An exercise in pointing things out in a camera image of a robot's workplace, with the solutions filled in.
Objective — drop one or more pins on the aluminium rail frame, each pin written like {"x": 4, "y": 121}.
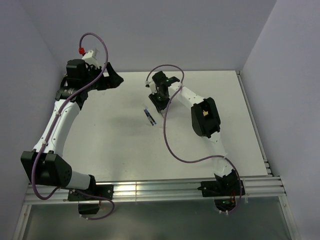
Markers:
{"x": 156, "y": 196}

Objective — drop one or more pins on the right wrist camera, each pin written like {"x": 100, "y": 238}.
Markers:
{"x": 150, "y": 84}

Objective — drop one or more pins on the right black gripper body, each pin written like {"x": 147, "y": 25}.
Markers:
{"x": 159, "y": 101}

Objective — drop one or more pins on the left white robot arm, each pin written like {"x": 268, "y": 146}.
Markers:
{"x": 44, "y": 164}

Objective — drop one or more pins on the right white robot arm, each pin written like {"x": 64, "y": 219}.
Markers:
{"x": 205, "y": 122}

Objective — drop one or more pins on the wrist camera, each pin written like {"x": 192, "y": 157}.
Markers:
{"x": 150, "y": 84}
{"x": 90, "y": 57}

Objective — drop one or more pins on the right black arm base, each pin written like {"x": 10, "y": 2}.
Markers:
{"x": 223, "y": 192}

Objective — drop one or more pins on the blue barrel pen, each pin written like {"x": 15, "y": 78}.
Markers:
{"x": 150, "y": 118}

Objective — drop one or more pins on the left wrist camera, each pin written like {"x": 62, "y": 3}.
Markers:
{"x": 90, "y": 57}

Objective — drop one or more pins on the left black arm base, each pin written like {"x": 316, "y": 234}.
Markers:
{"x": 90, "y": 200}

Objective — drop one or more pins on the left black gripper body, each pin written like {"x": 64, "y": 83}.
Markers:
{"x": 101, "y": 84}

